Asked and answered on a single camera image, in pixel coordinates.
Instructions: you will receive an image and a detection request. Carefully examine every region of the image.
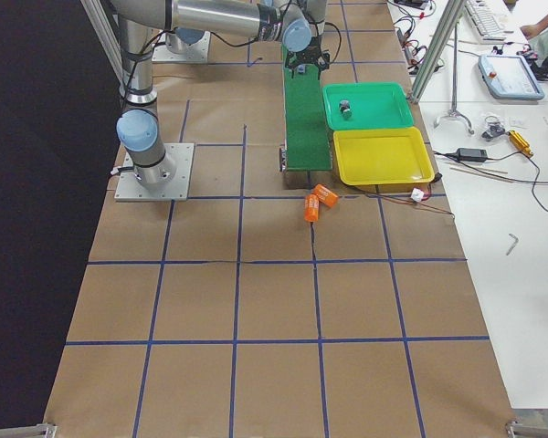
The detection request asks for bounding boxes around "metal rod stand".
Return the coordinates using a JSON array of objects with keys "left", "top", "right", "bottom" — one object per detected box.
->
[{"left": 433, "top": 23, "right": 475, "bottom": 135}]

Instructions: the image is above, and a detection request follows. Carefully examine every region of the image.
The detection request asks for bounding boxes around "gold resistor block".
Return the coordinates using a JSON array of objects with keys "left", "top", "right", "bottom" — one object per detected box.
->
[{"left": 508, "top": 130, "right": 533, "bottom": 157}]

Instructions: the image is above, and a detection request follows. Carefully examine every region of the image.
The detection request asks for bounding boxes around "black power adapter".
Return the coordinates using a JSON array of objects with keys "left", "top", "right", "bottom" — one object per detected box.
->
[{"left": 456, "top": 148, "right": 489, "bottom": 162}]

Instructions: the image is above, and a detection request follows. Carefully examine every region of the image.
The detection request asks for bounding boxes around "teach pendant tablet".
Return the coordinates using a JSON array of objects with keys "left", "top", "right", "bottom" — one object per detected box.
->
[{"left": 478, "top": 55, "right": 545, "bottom": 101}]

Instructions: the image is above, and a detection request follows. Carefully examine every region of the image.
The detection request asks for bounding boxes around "green plastic tray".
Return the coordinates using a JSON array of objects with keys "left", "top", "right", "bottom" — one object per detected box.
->
[{"left": 322, "top": 82, "right": 414, "bottom": 130}]

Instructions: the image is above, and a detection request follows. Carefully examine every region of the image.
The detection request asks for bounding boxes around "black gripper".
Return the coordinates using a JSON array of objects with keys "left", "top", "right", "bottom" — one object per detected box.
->
[{"left": 284, "top": 45, "right": 331, "bottom": 78}]

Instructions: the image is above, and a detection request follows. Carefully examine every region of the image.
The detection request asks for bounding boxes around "green push button moved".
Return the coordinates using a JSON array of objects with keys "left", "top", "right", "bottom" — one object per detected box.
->
[{"left": 339, "top": 99, "right": 352, "bottom": 120}]

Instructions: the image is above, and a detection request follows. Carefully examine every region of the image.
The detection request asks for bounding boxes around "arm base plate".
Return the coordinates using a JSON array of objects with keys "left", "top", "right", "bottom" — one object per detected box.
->
[
  {"left": 153, "top": 28, "right": 210, "bottom": 64},
  {"left": 114, "top": 143, "right": 195, "bottom": 202}
]

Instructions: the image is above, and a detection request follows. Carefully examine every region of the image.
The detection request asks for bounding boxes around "white keyboard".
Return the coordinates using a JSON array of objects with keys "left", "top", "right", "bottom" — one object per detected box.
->
[{"left": 464, "top": 0, "right": 507, "bottom": 44}]

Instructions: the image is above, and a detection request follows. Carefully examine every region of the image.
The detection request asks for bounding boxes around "orange cylinder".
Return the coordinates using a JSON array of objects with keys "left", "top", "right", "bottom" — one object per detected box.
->
[
  {"left": 312, "top": 183, "right": 340, "bottom": 208},
  {"left": 303, "top": 193, "right": 320, "bottom": 223}
]

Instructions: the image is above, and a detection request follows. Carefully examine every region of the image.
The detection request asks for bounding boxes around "aluminium frame post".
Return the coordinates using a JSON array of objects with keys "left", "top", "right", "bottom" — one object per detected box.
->
[{"left": 408, "top": 0, "right": 465, "bottom": 103}]

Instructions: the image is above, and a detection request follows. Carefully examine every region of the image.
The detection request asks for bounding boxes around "green conveyor belt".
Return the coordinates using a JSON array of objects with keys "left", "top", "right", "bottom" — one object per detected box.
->
[{"left": 280, "top": 39, "right": 332, "bottom": 172}]

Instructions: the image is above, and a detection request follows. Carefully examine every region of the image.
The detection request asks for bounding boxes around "allen key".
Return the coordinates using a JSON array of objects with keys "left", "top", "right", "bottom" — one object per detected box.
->
[{"left": 505, "top": 233, "right": 519, "bottom": 256}]

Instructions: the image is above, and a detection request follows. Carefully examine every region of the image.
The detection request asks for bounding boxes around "yellow plastic tray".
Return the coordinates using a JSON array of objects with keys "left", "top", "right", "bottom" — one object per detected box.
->
[{"left": 333, "top": 127, "right": 435, "bottom": 186}]

